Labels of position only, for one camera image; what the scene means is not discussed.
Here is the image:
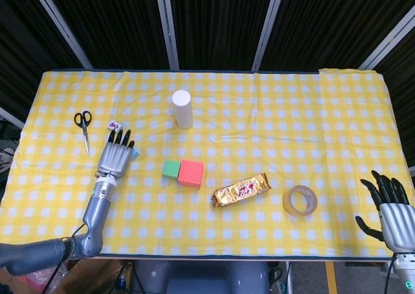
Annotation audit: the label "brown cardboard box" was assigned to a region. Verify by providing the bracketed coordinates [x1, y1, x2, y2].
[54, 260, 124, 294]

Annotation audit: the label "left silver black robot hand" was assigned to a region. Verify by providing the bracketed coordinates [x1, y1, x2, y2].
[98, 128, 136, 180]

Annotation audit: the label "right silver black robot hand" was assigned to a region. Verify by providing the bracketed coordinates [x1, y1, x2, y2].
[355, 169, 415, 252]

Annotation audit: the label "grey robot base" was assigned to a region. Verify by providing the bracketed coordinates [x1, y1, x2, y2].
[129, 260, 270, 294]

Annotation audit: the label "black handled scissors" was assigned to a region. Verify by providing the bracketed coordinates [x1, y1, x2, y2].
[73, 110, 93, 156]

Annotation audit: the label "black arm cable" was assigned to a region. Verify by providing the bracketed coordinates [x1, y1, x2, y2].
[41, 224, 88, 294]
[384, 254, 396, 294]

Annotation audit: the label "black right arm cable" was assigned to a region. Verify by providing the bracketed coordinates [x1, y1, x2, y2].
[384, 254, 396, 294]

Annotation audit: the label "yellow white checked tablecloth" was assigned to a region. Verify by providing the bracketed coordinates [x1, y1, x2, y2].
[0, 67, 415, 259]

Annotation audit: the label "gold biscuit packet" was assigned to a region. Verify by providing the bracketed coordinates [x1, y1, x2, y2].
[212, 172, 272, 210]

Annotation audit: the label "clear tape roll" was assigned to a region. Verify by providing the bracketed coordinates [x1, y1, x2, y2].
[281, 184, 319, 217]

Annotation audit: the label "green cube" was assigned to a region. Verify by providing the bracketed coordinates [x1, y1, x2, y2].
[161, 159, 181, 180]

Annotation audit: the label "pink plastic bag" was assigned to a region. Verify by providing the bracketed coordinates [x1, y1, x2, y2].
[25, 264, 71, 294]

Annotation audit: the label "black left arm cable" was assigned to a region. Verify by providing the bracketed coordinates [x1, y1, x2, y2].
[41, 224, 88, 294]

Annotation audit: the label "white cylinder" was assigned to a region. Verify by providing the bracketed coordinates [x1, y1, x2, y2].
[171, 90, 195, 130]

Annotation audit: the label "grey metal table leg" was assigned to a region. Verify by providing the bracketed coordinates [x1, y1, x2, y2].
[284, 260, 295, 294]

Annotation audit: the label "white frame post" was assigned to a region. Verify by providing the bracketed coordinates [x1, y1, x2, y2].
[251, 0, 288, 71]
[0, 106, 25, 128]
[358, 5, 415, 71]
[154, 0, 180, 70]
[27, 0, 94, 69]

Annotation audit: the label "red-orange block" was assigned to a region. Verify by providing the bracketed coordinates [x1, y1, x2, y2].
[177, 159, 206, 190]

